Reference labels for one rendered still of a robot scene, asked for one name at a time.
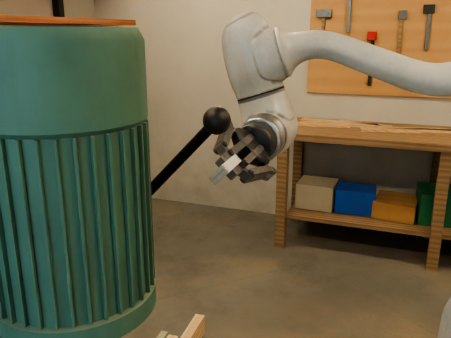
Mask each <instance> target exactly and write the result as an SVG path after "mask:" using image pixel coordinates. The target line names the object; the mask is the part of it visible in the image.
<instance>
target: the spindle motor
mask: <svg viewBox="0 0 451 338"><path fill-rule="evenodd" d="M147 116H148V100H147V85H146V56H145V41H144V38H143V36H142V34H141V33H140V31H139V29H138V27H123V26H91V25H0V337H1V338H120V337H122V336H124V335H126V334H128V333H129V332H131V331H133V330H134V329H135V328H137V327H138V326H139V325H141V324H142V323H143V322H144V321H145V320H146V319H147V318H148V317H149V315H150V313H151V312H152V311H153V309H154V306H155V304H156V278H155V263H154V234H153V219H152V190H151V175H150V146H149V131H148V119H147Z"/></svg>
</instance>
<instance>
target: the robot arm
mask: <svg viewBox="0 0 451 338"><path fill-rule="evenodd" d="M222 50H223V59H224V62H225V67H226V70H227V74H228V78H229V80H230V84H231V86H232V89H233V91H234V93H235V95H236V98H237V101H238V105H239V108H240V114H241V118H242V126H241V128H239V127H238V128H235V127H234V126H233V124H232V121H231V124H230V127H229V129H228V130H227V131H226V132H225V133H223V134H219V136H218V139H217V141H216V143H215V146H214V149H213V152H214V153H215V154H217V155H220V157H219V158H218V159H217V160H216V161H215V164H216V165H217V166H218V167H219V168H218V169H217V170H216V171H215V172H214V173H213V174H212V175H211V176H210V177H209V179H210V181H212V183H214V185H216V184H217V183H218V182H219V181H220V180H221V179H222V178H224V177H225V176H227V177H228V178H229V179H230V180H233V179H234V178H235V177H236V176H239V177H240V181H241V182H242V183H244V184H246V183H249V182H254V181H256V180H265V181H268V180H269V179H270V178H271V177H273V176H274V175H275V174H276V173H277V170H276V169H275V168H273V167H272V166H270V164H268V163H269V162H270V161H271V160H272V159H273V158H275V157H276V156H277V155H279V154H281V153H283V152H284V151H285V150H286V149H288V148H289V146H290V145H291V144H292V143H293V141H294V139H295V137H296V135H297V130H298V121H297V117H296V114H295V112H294V110H293V108H292V106H291V104H290V102H289V100H288V97H287V94H286V91H285V88H284V84H283V81H284V80H285V79H286V78H288V77H290V76H291V75H292V73H293V71H294V69H295V68H296V67H297V66H298V65H299V64H300V63H302V62H304V61H307V60H311V59H325V60H330V61H333V62H336V63H338V64H341V65H344V66H347V67H348V68H351V69H354V70H357V71H358V72H361V73H363V74H366V75H369V76H371V77H373V78H376V79H379V80H381V81H383V82H386V83H389V84H390V85H393V86H396V87H399V88H400V89H404V90H406V91H410V92H412V93H417V94H421V95H428V96H435V97H451V62H445V63H432V62H424V61H421V60H416V59H414V58H410V57H408V56H404V55H402V54H398V53H396V52H392V51H390V50H387V49H384V48H381V47H378V46H375V45H372V44H369V43H367V42H363V41H361V40H357V39H355V38H351V37H349V36H345V35H343V34H339V33H336V32H329V31H323V30H308V31H302V32H285V31H283V30H281V29H280V28H278V27H275V28H271V27H269V25H268V22H267V20H266V19H265V18H264V17H263V16H261V15H260V14H259V13H257V12H253V11H246V12H244V13H241V14H239V15H237V16H235V17H233V18H232V19H230V20H229V21H228V22H227V23H226V25H225V27H224V30H223V34H222ZM231 139H232V143H233V145H234V146H233V147H232V148H230V149H229V148H228V145H229V143H230V140H231ZM249 164H251V165H253V166H257V167H255V168H250V169H247V168H246V167H247V165H249ZM438 338H451V297H450V298H449V299H448V302H447V303H446V305H445V307H444V310H443V313H442V318H441V321H440V327H439V331H438Z"/></svg>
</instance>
